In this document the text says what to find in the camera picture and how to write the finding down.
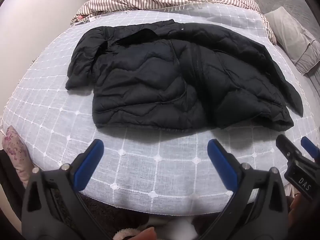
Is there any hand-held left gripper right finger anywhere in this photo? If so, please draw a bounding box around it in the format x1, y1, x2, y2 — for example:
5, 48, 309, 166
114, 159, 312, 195
199, 138, 288, 240

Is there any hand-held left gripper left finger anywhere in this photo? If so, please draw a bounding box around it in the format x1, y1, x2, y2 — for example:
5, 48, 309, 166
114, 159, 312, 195
21, 139, 113, 240

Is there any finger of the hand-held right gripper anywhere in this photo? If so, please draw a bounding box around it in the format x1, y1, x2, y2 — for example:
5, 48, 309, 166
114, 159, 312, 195
301, 136, 320, 164
276, 134, 302, 161

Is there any black puffer jacket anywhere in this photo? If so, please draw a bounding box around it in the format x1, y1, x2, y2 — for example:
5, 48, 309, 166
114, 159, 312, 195
65, 19, 304, 132

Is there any person's right hand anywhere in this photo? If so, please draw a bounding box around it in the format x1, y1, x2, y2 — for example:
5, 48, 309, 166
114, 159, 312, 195
289, 192, 303, 230

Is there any person's left hand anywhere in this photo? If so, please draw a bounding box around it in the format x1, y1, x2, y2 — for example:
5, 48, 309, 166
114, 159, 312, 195
134, 226, 158, 240

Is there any grey checked bedspread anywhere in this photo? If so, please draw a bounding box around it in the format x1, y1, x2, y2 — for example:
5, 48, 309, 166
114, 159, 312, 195
1, 4, 320, 215

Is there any pink floral cloth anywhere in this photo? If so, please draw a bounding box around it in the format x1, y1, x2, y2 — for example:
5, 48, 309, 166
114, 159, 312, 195
2, 126, 34, 189

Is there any beige fluffy cloth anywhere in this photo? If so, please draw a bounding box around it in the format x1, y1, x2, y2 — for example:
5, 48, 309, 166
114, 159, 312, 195
112, 227, 140, 240

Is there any grey pillow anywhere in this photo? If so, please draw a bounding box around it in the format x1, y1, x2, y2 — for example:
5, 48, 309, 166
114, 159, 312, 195
264, 6, 320, 74

